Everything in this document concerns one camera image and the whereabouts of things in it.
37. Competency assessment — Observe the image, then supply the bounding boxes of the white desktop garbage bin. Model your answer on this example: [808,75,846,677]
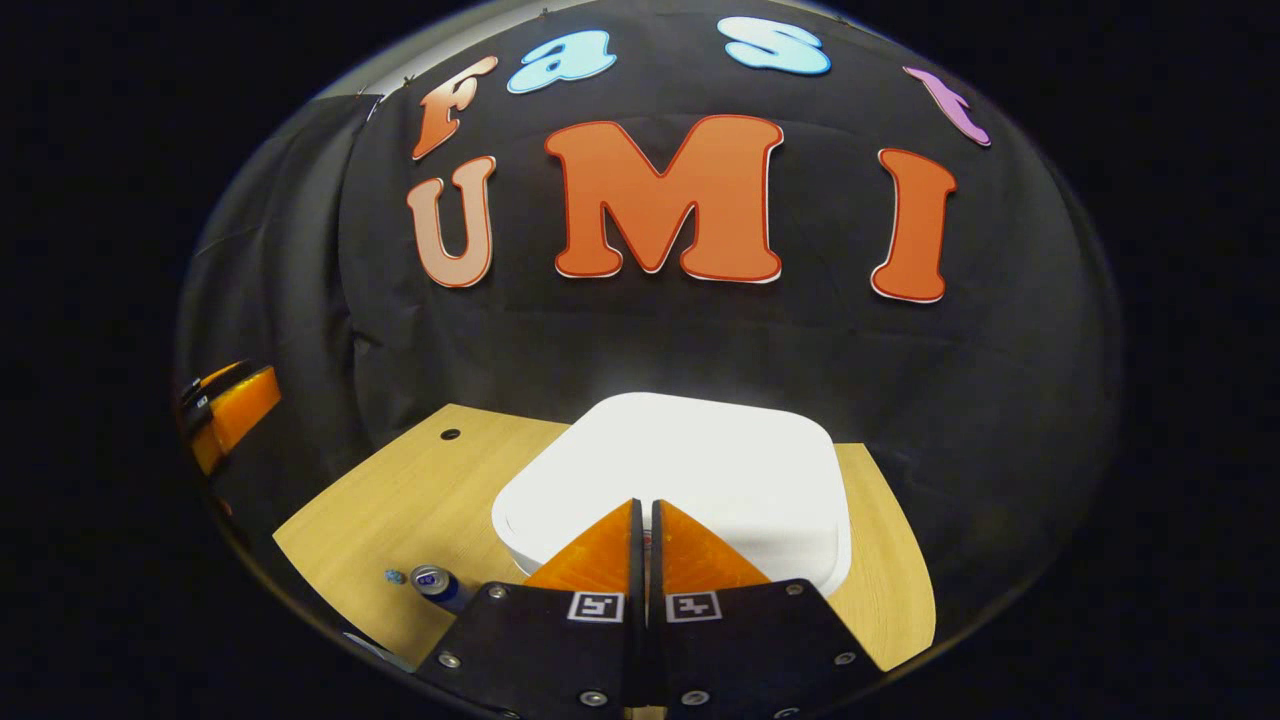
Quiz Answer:
[491,391,853,598]

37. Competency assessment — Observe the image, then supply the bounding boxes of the wooden desktop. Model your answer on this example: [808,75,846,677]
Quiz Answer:
[273,403,937,720]

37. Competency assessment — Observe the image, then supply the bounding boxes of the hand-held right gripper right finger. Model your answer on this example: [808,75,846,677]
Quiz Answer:
[650,498,886,720]

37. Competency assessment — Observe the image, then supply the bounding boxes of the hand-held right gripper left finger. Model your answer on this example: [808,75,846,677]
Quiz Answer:
[415,498,641,720]

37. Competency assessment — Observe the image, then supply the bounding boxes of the blue pop can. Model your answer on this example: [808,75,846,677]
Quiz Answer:
[409,564,471,613]

